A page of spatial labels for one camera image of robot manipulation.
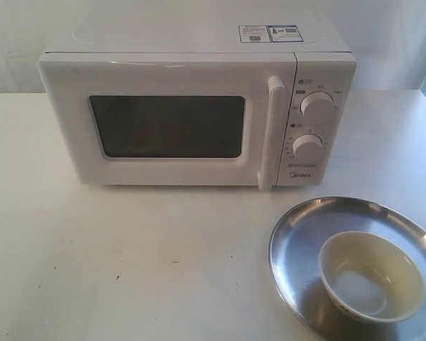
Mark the cream ceramic bowl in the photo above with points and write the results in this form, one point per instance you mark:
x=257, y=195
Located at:
x=369, y=278

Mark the white microwave oven body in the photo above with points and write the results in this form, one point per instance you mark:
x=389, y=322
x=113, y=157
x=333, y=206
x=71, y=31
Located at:
x=321, y=67

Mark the lower white control knob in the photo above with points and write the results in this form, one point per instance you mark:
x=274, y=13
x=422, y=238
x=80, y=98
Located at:
x=308, y=148

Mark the white control knob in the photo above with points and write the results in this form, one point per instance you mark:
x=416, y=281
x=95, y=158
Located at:
x=308, y=148
x=317, y=108

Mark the upper white control knob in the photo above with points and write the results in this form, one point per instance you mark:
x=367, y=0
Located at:
x=317, y=108

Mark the round stainless steel tray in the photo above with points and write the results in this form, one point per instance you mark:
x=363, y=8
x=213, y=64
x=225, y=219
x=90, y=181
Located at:
x=293, y=250

